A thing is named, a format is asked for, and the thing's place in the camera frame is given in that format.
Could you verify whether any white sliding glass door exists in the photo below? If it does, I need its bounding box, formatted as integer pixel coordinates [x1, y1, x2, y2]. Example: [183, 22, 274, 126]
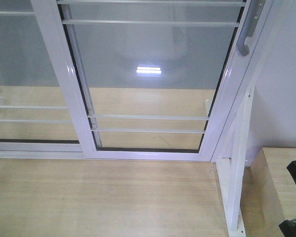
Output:
[31, 0, 274, 162]

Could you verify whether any grey door handle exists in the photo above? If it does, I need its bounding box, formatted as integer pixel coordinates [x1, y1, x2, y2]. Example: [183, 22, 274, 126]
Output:
[236, 0, 265, 56]

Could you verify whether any light wooden block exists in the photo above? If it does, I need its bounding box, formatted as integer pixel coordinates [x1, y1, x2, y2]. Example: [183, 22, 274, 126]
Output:
[251, 147, 296, 237]

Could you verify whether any fixed white glass panel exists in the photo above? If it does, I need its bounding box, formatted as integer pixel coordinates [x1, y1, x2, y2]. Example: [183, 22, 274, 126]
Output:
[0, 0, 78, 144]

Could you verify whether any white support bracket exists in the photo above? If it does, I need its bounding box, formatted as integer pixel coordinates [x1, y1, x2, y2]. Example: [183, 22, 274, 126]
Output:
[216, 86, 255, 237]

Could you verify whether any white outer door frame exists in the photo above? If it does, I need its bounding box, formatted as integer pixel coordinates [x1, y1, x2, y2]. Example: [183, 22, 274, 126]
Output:
[0, 0, 284, 162]

